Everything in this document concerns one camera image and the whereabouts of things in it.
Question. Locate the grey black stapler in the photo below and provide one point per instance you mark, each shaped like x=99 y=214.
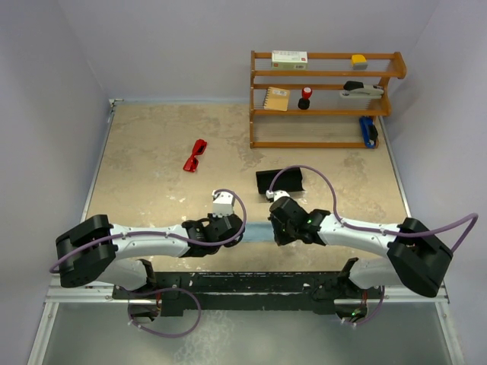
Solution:
x=359 y=90

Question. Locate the white green box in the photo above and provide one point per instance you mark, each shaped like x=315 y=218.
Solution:
x=289 y=60

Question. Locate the tan spiral notebook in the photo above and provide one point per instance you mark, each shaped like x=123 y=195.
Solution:
x=276 y=99

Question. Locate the red black stamp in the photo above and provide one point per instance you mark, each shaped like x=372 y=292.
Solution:
x=304 y=101

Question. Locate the red sunglasses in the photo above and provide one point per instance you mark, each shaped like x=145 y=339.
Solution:
x=198 y=150

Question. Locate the blue black hole punch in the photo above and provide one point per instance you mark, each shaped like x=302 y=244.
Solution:
x=369 y=131

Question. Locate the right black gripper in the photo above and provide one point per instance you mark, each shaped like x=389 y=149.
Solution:
x=280 y=239

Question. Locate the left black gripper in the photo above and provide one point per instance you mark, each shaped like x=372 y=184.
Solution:
x=211 y=218

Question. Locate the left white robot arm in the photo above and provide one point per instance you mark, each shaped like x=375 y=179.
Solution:
x=96 y=250

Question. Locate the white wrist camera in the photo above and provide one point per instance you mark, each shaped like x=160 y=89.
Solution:
x=222 y=204
x=273 y=196

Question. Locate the black glasses case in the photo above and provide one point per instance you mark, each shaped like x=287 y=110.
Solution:
x=290 y=180

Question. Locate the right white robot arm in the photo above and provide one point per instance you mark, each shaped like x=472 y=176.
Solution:
x=408 y=254

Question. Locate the yellow grey tape measure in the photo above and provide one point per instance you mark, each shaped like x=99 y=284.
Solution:
x=358 y=62

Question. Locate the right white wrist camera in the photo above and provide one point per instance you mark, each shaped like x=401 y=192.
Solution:
x=273 y=196

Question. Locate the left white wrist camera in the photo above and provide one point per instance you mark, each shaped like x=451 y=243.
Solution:
x=222 y=204

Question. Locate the wooden shelf rack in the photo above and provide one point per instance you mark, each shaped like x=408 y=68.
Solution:
x=326 y=73

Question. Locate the blue cleaning cloth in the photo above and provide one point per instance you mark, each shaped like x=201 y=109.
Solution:
x=256 y=232

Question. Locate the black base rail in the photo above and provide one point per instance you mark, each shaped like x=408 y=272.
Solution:
x=320 y=292

